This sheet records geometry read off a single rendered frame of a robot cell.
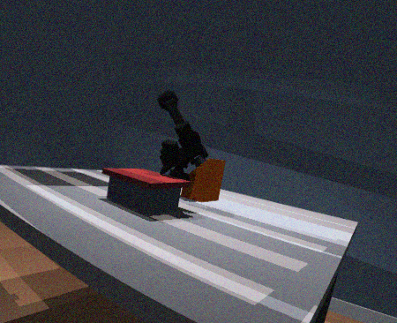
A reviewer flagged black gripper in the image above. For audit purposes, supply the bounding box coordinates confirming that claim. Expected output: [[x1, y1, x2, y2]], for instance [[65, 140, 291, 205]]
[[160, 139, 195, 181]]

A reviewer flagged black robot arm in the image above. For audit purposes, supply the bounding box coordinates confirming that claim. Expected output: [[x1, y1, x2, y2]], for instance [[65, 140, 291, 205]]
[[157, 90, 209, 168]]

